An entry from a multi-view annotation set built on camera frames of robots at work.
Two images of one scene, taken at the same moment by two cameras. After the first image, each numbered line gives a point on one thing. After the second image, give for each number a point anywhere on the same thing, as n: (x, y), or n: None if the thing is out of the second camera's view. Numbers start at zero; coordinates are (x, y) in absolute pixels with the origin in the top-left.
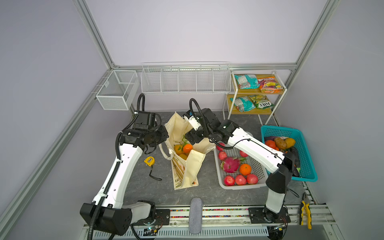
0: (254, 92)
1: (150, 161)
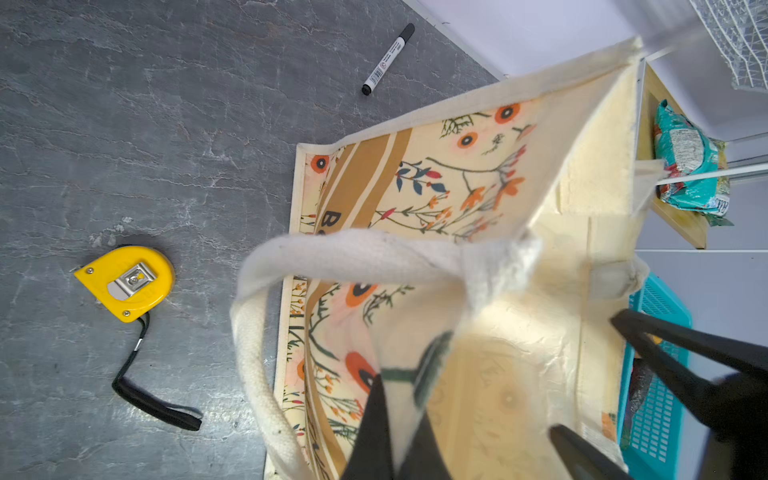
0: (690, 225)
1: (132, 283)
